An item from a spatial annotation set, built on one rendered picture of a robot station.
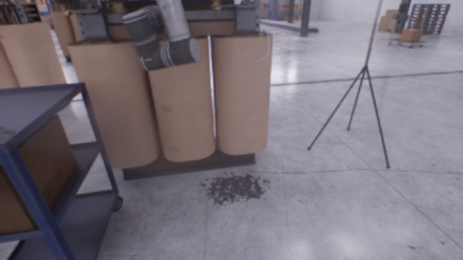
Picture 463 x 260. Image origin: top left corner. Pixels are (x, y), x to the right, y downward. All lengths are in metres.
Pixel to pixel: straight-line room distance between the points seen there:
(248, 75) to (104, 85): 0.91
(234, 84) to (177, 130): 0.51
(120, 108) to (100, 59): 0.32
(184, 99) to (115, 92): 0.43
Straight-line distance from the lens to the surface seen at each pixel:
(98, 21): 1.55
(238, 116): 1.62
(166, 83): 1.50
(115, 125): 1.68
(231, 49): 1.47
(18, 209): 1.11
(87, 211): 1.76
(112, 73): 1.55
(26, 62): 3.71
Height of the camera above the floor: 1.25
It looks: 26 degrees down
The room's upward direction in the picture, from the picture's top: 1 degrees counter-clockwise
